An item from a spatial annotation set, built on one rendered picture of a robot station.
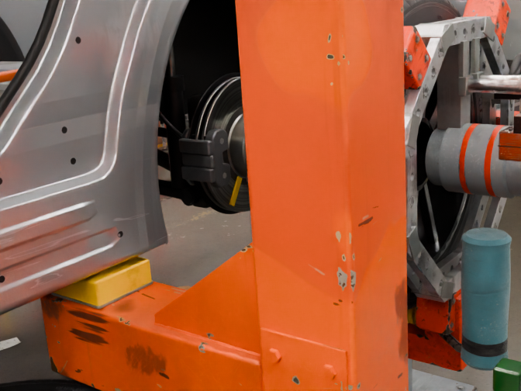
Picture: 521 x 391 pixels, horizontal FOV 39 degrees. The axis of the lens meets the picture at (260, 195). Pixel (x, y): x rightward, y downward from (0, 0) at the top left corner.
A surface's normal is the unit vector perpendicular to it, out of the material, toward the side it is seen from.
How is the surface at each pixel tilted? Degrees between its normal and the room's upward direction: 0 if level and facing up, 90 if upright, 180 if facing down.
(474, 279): 90
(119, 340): 90
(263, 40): 90
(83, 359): 90
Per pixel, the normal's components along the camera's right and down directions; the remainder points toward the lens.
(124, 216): 0.80, 0.11
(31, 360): -0.07, -0.96
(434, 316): -0.60, 0.08
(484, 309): -0.30, 0.32
